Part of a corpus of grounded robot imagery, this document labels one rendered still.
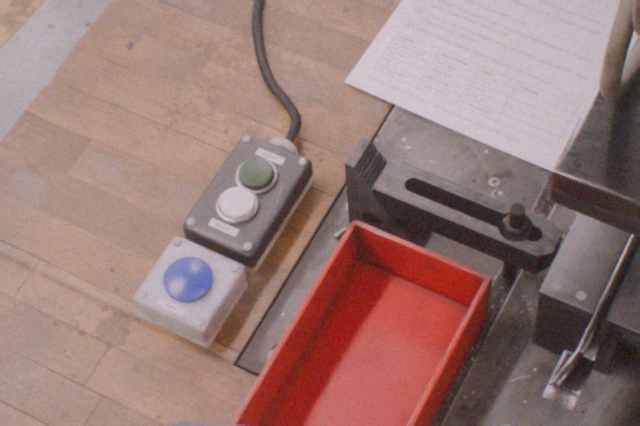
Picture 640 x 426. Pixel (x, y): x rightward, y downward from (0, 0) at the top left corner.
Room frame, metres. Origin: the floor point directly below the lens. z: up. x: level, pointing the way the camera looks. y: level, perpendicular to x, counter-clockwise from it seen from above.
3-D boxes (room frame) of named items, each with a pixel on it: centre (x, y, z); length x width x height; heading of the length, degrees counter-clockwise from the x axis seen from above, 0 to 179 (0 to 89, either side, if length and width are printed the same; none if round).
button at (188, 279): (0.54, 0.11, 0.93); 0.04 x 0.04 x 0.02
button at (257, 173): (0.63, 0.04, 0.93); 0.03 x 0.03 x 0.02
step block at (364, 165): (0.59, -0.06, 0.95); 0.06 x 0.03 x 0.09; 56
